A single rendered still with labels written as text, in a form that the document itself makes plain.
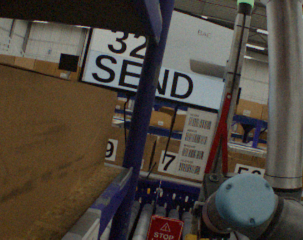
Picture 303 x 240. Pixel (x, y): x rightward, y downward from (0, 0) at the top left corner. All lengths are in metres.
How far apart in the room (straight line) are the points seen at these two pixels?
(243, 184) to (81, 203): 0.29
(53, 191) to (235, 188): 0.31
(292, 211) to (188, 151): 0.40
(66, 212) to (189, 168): 0.62
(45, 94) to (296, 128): 0.52
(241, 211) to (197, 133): 0.39
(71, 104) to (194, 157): 0.63
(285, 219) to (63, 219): 0.37
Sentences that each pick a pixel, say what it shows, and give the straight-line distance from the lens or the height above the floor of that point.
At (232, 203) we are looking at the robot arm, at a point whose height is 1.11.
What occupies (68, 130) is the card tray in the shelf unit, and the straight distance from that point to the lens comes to 0.22.
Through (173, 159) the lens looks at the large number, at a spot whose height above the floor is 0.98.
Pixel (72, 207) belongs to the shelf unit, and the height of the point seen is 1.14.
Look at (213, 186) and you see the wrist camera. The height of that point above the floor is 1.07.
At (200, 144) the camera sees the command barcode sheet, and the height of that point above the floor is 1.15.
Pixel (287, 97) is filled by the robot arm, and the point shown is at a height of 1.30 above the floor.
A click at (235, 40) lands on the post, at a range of 0.84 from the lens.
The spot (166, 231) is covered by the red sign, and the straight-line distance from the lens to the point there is 0.86.
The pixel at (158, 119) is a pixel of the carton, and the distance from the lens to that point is 5.69.
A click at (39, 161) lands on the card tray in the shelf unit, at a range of 0.18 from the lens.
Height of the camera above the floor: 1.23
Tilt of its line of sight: 3 degrees down
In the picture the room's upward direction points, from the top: 12 degrees clockwise
